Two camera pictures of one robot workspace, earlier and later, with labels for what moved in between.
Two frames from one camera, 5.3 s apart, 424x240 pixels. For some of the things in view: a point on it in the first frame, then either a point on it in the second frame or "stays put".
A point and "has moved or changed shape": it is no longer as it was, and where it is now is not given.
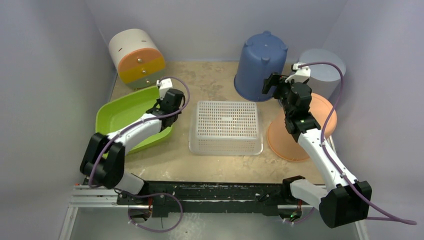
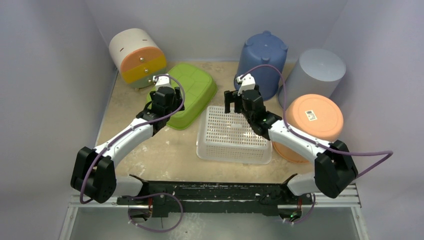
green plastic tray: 111,114 → 199,86
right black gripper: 274,84 → 234,98
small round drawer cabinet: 137,58 stays put
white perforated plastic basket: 226,128 has moved or changed shape
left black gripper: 159,101 stays put
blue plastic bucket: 260,57 stays put
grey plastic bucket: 325,80 stays put
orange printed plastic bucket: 281,143 has moved or changed shape
